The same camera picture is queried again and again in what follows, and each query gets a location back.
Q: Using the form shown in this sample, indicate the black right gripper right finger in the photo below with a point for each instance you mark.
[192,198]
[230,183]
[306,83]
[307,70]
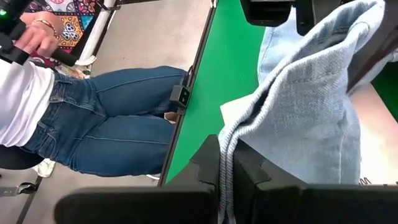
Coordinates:
[311,205]

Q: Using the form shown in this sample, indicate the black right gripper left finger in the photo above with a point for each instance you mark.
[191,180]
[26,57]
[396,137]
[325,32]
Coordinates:
[140,205]

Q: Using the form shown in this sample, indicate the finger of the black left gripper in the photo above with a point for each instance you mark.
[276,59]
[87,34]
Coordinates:
[379,49]

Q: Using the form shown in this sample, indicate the light blue denim jeans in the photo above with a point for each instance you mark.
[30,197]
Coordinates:
[304,109]

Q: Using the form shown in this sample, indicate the person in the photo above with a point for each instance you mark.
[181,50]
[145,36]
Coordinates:
[124,93]

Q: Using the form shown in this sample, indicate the black chair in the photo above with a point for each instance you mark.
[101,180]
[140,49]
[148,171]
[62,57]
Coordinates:
[15,157]

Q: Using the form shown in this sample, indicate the colourful patterned cloth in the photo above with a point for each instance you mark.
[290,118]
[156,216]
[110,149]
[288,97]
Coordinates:
[74,21]

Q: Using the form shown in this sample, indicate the person's hand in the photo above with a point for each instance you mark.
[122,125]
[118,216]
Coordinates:
[37,37]

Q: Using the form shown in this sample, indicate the black table-level camera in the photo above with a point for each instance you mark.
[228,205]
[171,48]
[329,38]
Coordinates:
[181,96]

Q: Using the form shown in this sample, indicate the white post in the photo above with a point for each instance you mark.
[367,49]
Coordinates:
[99,31]

